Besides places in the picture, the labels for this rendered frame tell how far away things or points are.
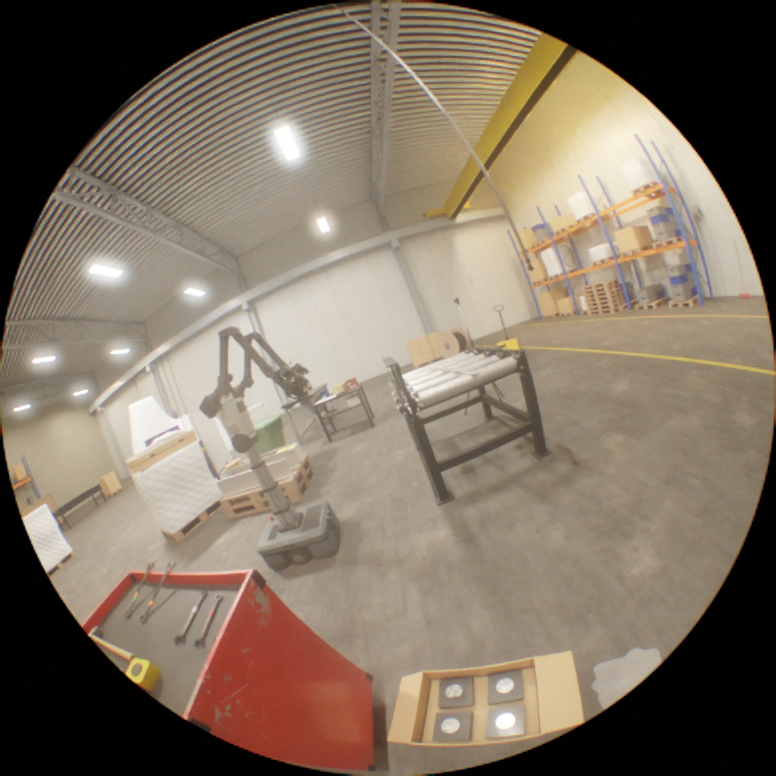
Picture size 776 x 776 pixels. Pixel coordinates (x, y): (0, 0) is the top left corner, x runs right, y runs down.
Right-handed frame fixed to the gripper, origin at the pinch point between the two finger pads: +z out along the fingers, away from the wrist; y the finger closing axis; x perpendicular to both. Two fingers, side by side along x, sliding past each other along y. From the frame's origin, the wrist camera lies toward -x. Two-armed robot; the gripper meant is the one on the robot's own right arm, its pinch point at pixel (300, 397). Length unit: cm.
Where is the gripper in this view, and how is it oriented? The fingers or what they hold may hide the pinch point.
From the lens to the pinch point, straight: 173.0
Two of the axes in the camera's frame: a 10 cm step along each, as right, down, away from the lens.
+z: 7.7, 6.1, 1.8
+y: -1.4, -1.2, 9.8
